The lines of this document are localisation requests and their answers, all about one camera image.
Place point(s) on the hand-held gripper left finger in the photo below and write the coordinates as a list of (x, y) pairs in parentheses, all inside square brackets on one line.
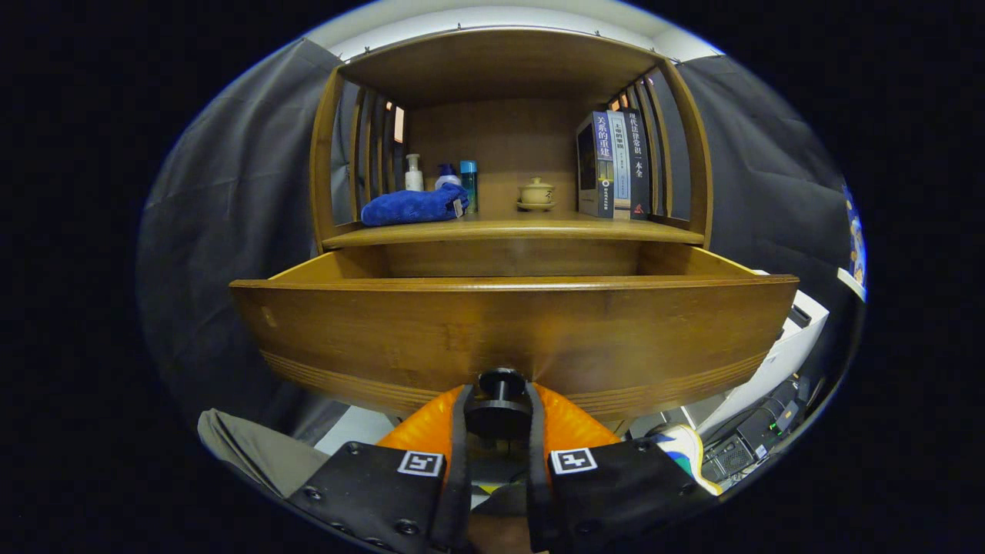
[(460, 477)]

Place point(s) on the blue spine book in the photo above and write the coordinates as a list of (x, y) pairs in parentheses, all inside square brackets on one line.
[(604, 161)]

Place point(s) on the blue gift bag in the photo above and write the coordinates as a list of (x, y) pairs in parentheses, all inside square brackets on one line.
[(856, 246)]

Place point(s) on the wooden countertop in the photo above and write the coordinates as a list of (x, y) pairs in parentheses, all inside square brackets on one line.
[(508, 228)]

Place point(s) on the white spine book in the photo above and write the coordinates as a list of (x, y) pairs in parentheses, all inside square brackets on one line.
[(620, 169)]

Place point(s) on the beige saucer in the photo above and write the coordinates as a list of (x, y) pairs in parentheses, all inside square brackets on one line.
[(536, 207)]

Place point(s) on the black backdrop cloth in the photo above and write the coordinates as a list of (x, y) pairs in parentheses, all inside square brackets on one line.
[(231, 215)]

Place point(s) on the wooden drawer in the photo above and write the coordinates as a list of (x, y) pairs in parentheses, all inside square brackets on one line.
[(500, 331)]

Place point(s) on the blue towel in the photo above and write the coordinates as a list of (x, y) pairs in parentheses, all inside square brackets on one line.
[(408, 208)]

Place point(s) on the wooden cabinet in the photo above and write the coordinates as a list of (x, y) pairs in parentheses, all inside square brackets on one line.
[(492, 138)]

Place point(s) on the black electronic device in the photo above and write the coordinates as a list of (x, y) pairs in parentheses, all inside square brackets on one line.
[(731, 454)]

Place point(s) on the white bottle blue cap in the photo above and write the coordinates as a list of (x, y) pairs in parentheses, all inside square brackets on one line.
[(448, 181)]

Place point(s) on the beige lidded teacup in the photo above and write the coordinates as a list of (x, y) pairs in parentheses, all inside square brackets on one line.
[(536, 192)]

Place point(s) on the teal bottle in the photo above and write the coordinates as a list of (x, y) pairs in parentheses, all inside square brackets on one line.
[(469, 185)]

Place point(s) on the white shelf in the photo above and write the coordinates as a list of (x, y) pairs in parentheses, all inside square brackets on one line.
[(850, 283)]

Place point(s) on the white pump bottle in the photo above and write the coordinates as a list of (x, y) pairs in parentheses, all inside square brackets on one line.
[(414, 181)]

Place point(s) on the person's leg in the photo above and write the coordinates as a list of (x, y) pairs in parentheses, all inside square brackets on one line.
[(262, 454)]

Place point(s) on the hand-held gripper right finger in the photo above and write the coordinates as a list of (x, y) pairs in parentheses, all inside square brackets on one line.
[(536, 477)]

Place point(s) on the black spine book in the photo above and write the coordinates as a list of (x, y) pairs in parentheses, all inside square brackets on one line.
[(637, 161)]

